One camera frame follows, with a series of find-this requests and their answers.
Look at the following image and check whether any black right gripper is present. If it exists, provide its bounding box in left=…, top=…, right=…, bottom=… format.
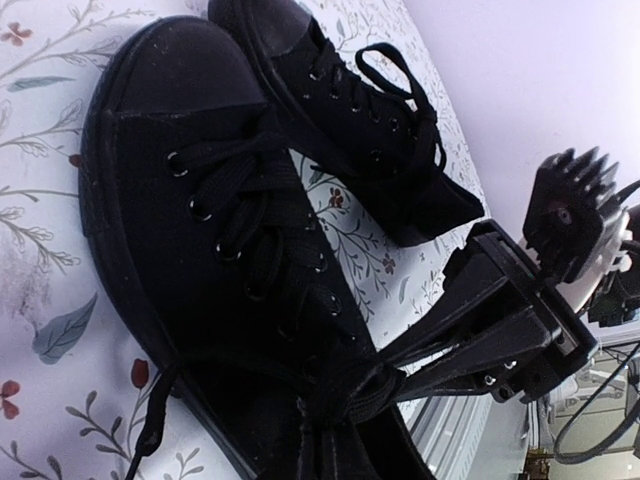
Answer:
left=379, top=222, right=597, bottom=403

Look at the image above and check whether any red-soled shoe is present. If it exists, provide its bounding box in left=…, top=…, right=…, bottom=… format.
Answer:
left=208, top=1, right=485, bottom=247

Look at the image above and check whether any floral tablecloth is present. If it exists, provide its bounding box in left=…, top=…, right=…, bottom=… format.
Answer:
left=1, top=1, right=484, bottom=479

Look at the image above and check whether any front aluminium rail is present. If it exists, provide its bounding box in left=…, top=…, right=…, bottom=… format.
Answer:
left=398, top=395, right=493, bottom=480

